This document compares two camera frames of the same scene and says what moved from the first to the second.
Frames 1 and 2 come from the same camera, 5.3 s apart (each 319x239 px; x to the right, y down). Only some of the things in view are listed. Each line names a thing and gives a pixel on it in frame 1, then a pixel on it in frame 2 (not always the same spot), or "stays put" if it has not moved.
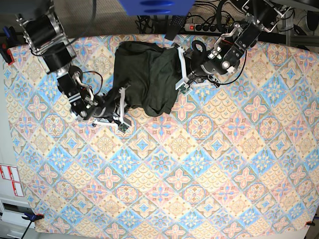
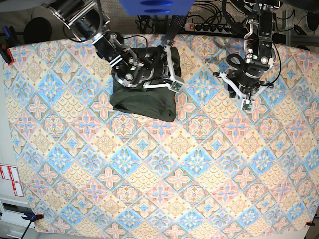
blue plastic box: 157,7 stays put
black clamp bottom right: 310,223 stays put
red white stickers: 11,173 stays put
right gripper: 107,105 → 150,64
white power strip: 206,28 stays put
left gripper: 200,61 → 247,75
